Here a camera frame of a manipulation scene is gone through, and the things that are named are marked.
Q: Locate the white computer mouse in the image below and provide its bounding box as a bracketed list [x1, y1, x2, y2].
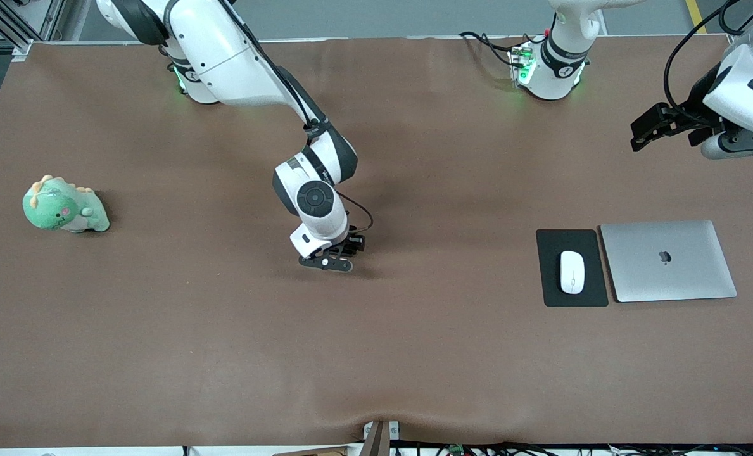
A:
[560, 251, 585, 295]

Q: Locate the black mouse pad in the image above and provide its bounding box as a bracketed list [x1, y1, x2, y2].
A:
[535, 229, 609, 308]

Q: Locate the brown table cover mat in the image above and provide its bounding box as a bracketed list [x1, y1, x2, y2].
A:
[0, 35, 753, 449]

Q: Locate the silver closed laptop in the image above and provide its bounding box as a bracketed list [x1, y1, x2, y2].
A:
[600, 219, 738, 303]

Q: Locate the green dinosaur plush toy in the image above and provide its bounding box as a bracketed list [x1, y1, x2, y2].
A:
[23, 175, 110, 234]

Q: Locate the black base cable bundle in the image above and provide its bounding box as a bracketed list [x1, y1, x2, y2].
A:
[459, 30, 532, 68]

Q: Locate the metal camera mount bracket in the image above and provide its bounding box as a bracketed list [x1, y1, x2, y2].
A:
[362, 420, 400, 456]

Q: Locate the aluminium frame post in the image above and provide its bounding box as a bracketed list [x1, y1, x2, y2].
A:
[0, 0, 66, 61]

